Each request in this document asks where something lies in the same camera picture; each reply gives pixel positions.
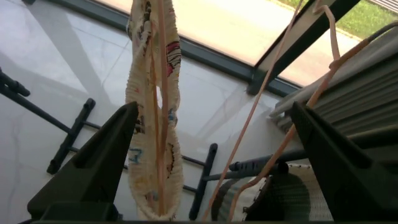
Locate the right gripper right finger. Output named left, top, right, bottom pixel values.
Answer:
left=289, top=101, right=398, bottom=222

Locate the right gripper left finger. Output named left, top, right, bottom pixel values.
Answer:
left=27, top=101, right=139, bottom=222

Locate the cream printed garment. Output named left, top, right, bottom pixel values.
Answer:
left=125, top=0, right=185, bottom=221

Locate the white laundry basket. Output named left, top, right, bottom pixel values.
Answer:
left=211, top=163, right=333, bottom=222

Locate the black clothes rack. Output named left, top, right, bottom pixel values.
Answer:
left=0, top=67, right=398, bottom=221

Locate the beige curtain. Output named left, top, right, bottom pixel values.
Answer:
left=269, top=21, right=398, bottom=138

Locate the window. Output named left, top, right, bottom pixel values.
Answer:
left=21, top=0, right=398, bottom=97

